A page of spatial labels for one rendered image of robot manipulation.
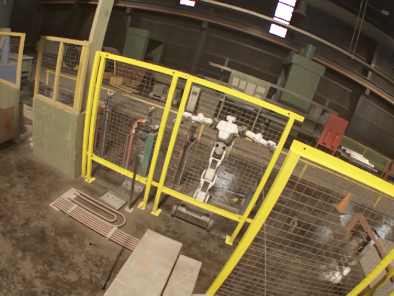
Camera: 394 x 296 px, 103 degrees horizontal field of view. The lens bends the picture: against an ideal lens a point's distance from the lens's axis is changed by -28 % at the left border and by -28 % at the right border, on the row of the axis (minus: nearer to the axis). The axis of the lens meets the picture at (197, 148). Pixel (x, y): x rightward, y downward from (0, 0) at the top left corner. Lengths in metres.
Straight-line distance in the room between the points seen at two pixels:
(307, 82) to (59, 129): 9.98
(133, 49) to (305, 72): 8.83
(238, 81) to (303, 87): 3.82
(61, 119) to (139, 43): 9.50
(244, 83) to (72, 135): 6.45
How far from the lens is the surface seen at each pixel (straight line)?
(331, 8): 11.23
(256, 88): 8.21
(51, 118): 3.40
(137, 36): 12.39
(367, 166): 10.41
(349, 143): 12.95
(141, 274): 0.86
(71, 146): 3.21
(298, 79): 10.79
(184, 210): 2.96
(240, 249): 1.39
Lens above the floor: 2.06
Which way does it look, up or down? 23 degrees down
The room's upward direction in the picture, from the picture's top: 18 degrees clockwise
